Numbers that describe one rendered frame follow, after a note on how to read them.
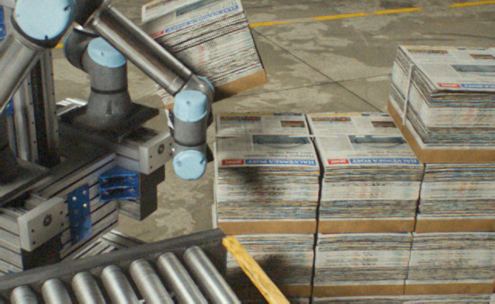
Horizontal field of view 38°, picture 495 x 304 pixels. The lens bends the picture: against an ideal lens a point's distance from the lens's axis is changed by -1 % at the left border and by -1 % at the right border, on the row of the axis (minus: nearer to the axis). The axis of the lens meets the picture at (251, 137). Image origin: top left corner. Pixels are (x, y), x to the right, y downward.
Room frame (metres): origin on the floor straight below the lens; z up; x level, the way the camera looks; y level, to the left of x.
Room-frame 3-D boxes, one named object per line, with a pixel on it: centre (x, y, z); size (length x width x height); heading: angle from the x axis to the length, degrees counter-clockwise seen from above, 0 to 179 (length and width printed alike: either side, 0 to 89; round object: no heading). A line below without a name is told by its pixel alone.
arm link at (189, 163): (1.49, 0.14, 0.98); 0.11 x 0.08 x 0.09; 6
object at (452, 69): (1.96, -0.61, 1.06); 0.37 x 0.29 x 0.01; 5
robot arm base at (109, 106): (2.08, 0.45, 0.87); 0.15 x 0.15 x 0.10
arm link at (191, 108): (1.51, 0.14, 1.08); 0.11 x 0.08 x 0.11; 178
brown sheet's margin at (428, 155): (1.98, -0.60, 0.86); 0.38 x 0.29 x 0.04; 5
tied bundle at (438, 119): (1.99, -0.60, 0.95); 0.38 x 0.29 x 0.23; 5
